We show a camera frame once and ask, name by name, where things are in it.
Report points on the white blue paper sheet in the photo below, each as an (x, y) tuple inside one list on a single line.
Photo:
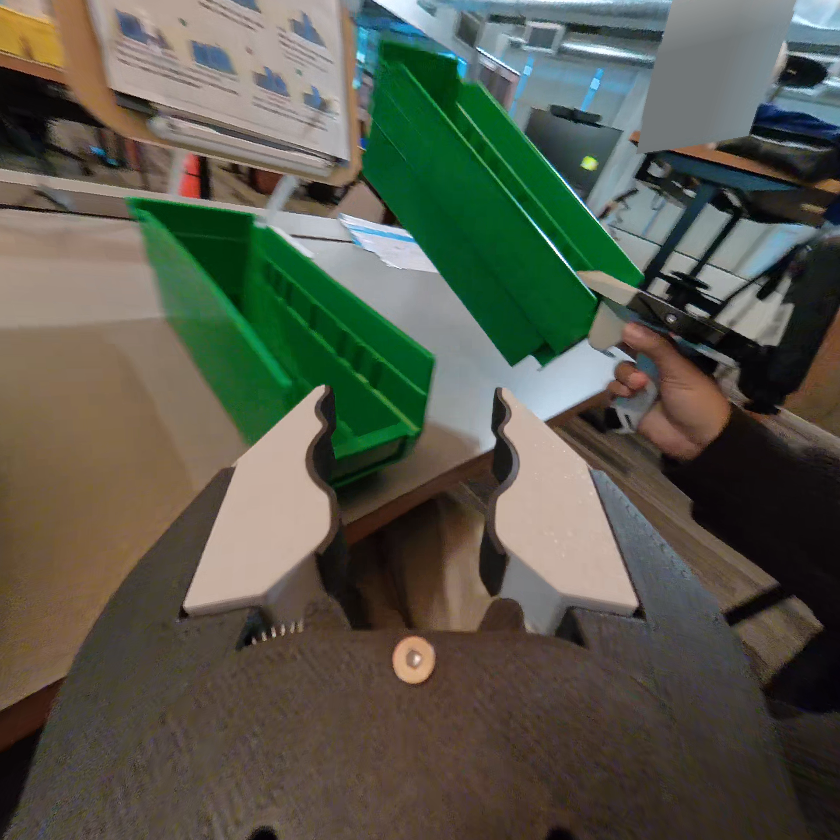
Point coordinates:
[(394, 246)]

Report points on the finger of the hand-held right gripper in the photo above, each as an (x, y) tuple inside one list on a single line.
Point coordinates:
[(610, 289), (610, 328)]

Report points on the white clipboard stand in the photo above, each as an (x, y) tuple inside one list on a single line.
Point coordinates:
[(282, 190)]

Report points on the silver ventilation duct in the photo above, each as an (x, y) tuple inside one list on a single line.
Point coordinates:
[(610, 52)]

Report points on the instruction sheet on clipboard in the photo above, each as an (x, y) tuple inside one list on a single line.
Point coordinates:
[(79, 85)]

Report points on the black monitor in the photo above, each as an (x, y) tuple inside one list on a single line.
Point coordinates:
[(564, 170)]

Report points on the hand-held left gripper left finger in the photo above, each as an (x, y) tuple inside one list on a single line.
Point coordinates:
[(262, 525)]

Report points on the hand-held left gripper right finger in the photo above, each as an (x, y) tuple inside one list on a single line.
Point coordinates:
[(558, 525)]

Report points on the person's right forearm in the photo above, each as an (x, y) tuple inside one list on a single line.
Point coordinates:
[(774, 499)]

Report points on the person's right hand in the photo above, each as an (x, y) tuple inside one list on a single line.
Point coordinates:
[(689, 407)]

